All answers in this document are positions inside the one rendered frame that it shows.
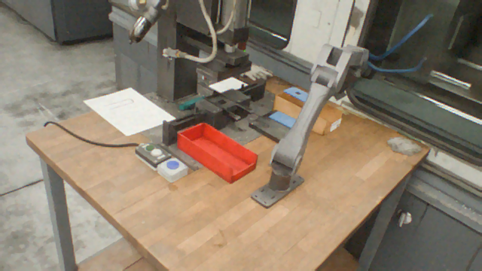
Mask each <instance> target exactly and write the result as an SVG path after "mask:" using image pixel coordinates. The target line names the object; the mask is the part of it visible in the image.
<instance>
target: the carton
mask: <svg viewBox="0 0 482 271"><path fill-rule="evenodd" d="M303 105H304V102H302V101H300V100H299V99H296V98H294V97H293V96H290V95H288V94H287V93H284V92H281V93H279V94H277V95H275V97H274V101H273V108H272V110H275V109H276V110H278V111H281V112H282V113H284V114H287V115H288V116H290V117H293V118H295V119H297V118H298V116H299V113H300V110H301V109H302V107H303ZM341 115H342V111H341V110H339V109H337V108H335V107H333V106H331V105H329V104H327V103H326V104H325V106H324V107H323V109H322V111H321V112H320V114H319V116H318V118H317V121H316V123H315V125H314V127H313V129H312V131H313V132H315V133H317V134H319V135H322V136H324V135H327V134H328V133H329V132H331V131H333V129H336V128H337V127H339V125H340V121H341Z"/></svg>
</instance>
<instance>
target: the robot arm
mask: <svg viewBox="0 0 482 271"><path fill-rule="evenodd" d="M325 63H327V64H328V65H332V66H333V67H335V68H334V69H333V68H329V67H326V66H325ZM367 68H368V50H367V49H364V48H362V47H357V46H355V45H352V44H348V45H347V46H346V47H335V46H333V45H330V44H324V45H323V47H322V49H321V51H320V53H319V56H318V58H317V60H316V62H315V64H314V66H313V67H312V69H311V72H310V76H309V82H310V83H311V85H310V90H309V93H308V96H307V99H306V101H305V103H304V105H303V107H302V109H301V110H300V113H299V116H298V118H297V120H296V122H295V123H294V126H293V127H292V128H291V130H290V131H289V132H288V134H286V135H285V137H284V138H281V139H280V141H279V144H276V145H275V146H274V147H273V150H272V152H271V154H270V155H271V156H272V157H271V158H270V161H269V163H268V166H269V167H270V168H272V171H271V174H270V179H269V180H268V182H267V183H266V184H265V185H264V186H262V187H260V188H259V189H257V190H256V191H255V192H253V193H252V194H251V199H252V200H254V201H255V202H258V203H259V204H260V205H262V206H263V207H264V208H266V209H268V208H269V207H271V206H272V205H273V204H275V203H276V202H278V201H280V200H281V199H282V198H284V197H285V196H287V195H288V194H289V193H291V192H292V191H293V190H294V189H296V188H297V187H299V185H300V184H302V183H303V182H304V177H302V176H301V175H299V174H298V173H297V172H298V170H299V167H300V164H301V162H302V159H303V155H304V152H305V148H306V146H307V140H308V138H309V135H310V133H311V131H312V129H313V127H314V125H315V123H316V121H317V118H318V116H319V114H320V112H321V111H322V109H323V107H324V106H325V104H326V103H327V102H328V101H329V100H330V99H331V98H332V97H334V98H335V100H336V101H339V100H340V99H343V98H344V97H345V96H346V94H345V91H346V90H347V89H348V88H350V87H351V86H352V85H353V84H354V82H355V81H357V80H358V79H359V78H360V77H361V76H360V75H361V74H362V73H363V72H364V71H365V70H366V69H367ZM336 101H335V102H336Z"/></svg>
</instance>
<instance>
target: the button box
mask: <svg viewBox="0 0 482 271"><path fill-rule="evenodd" d="M49 123H52V124H56V125H57V126H59V127H60V128H62V129H63V130H65V131H66V132H67V133H69V134H70V135H74V136H75V137H77V138H79V139H82V140H84V141H86V142H89V143H92V144H95V145H101V146H108V147H123V146H130V145H136V146H138V147H136V148H135V156H136V157H138V158H139V159H140V160H141V161H142V162H144V163H145V164H146V165H148V166H149V167H151V168H152V169H154V170H157V167H158V165H160V164H161V163H163V162H165V161H167V160H169V159H171V158H172V155H171V154H169V153H167V152H166V151H165V150H164V149H162V148H161V147H160V146H159V145H157V144H155V143H154V142H153V141H150V142H147V143H145V144H144V143H141V144H138V143H135V142H132V143H126V144H119V145H114V144H106V143H101V142H95V141H91V140H89V139H86V138H84V137H81V136H79V135H76V134H74V133H73V132H71V131H69V130H68V129H66V128H65V127H64V126H62V125H61V124H59V123H56V122H53V121H48V122H46V123H45V124H44V127H46V126H47V125H48V124H49ZM147 145H154V146H155V149H159V150H161V152H162V154H161V155H159V156H154V155H153V154H152V151H147V150H146V149H145V147H146V146H147Z"/></svg>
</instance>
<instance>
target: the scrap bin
mask: <svg viewBox="0 0 482 271"><path fill-rule="evenodd" d="M177 148H178V149H180V150H181V151H183V152H184V153H186V154H187V155H188V156H190V157H192V158H193V159H195V160H196V161H197V162H198V163H199V164H201V165H202V166H204V167H206V168H207V169H209V170H211V171H212V172H214V173H215V174H216V175H218V176H220V177H221V178H223V179H224V180H225V181H227V182H228V183H230V184H232V183H234V182H235V181H237V180H238V179H240V178H241V177H243V176H244V175H247V174H248V173H250V172H251V171H253V170H254V169H256V164H257V160H258V154H256V153H255V152H253V151H251V150H249V149H248V148H246V147H245V146H243V145H241V144H240V143H238V142H236V141H234V140H233V139H232V138H231V137H229V136H227V135H225V134H223V133H221V132H219V131H218V130H216V129H214V128H213V127H211V126H210V125H208V124H206V123H204V122H203V123H200V124H198V125H196V126H194V127H191V128H190V129H187V130H185V131H183V132H180V133H178V144H177Z"/></svg>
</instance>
